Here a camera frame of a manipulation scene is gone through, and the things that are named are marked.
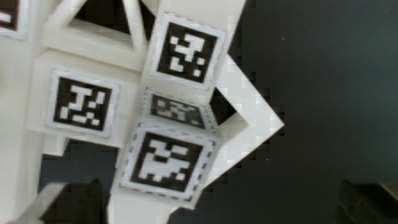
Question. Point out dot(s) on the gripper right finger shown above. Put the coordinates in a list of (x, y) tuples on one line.
[(367, 203)]

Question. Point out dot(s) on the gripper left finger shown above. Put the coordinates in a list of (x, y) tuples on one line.
[(67, 204)]

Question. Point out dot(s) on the small tagged nut cube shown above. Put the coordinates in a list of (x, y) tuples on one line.
[(170, 150)]

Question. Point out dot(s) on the white chair seat part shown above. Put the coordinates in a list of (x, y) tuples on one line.
[(252, 123)]

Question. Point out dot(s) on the white chair back frame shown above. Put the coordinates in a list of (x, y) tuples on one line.
[(37, 37)]

